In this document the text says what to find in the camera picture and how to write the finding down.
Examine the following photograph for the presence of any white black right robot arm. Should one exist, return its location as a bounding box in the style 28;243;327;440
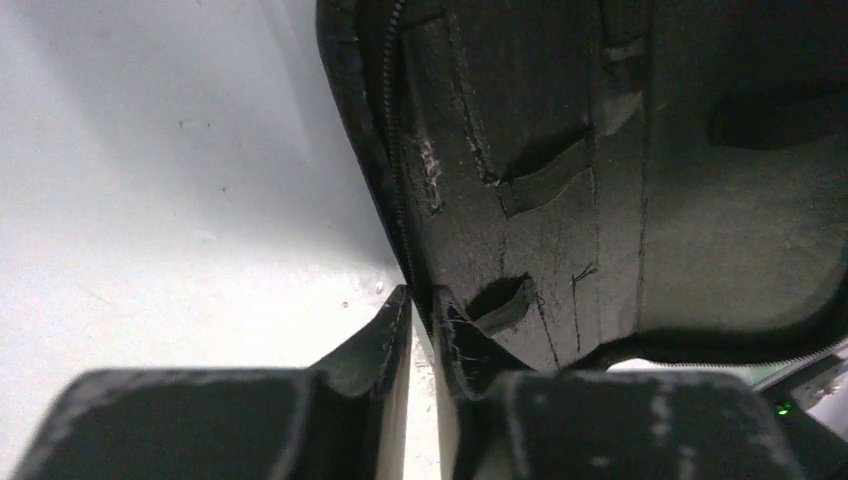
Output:
432;288;847;479

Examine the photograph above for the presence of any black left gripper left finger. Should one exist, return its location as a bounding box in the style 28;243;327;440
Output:
14;286;412;479

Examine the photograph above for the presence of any black zippered tool case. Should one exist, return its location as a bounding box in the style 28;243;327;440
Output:
316;1;847;369

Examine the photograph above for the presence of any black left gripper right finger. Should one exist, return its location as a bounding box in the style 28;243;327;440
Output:
432;287;804;479

